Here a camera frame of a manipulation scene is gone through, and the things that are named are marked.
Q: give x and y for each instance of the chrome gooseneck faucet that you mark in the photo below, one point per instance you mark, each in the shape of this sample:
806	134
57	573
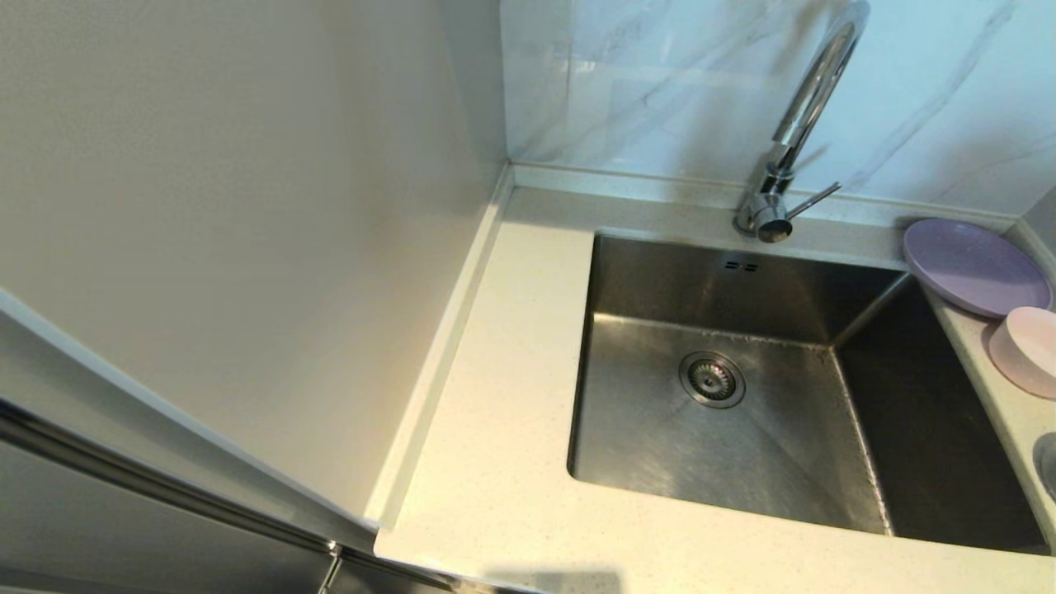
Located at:
813	91

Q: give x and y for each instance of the purple plastic plate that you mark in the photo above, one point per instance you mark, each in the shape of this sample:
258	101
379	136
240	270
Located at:
973	268

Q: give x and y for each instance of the pink plastic cup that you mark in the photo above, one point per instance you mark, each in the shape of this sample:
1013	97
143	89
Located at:
1030	351

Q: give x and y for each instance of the white plastic bowl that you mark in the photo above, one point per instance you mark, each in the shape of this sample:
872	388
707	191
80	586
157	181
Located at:
1048	464

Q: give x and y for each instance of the stainless steel sink basin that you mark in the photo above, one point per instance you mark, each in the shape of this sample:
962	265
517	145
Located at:
742	462

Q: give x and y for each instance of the round metal drain strainer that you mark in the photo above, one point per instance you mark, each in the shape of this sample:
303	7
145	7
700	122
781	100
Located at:
712	379

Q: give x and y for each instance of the white tall cabinet side panel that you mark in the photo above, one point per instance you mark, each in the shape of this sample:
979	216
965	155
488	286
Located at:
247	206

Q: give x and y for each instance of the grey upper cabinet door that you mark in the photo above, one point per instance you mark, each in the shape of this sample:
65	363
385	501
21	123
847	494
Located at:
82	379

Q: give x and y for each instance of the grey cabinet door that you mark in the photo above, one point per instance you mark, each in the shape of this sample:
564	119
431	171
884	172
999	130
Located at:
82	379
124	540

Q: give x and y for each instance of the grey lower cabinet door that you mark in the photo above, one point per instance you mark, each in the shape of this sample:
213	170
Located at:
124	540

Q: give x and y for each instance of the metal door trim rail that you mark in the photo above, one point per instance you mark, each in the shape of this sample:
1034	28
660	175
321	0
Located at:
124	466

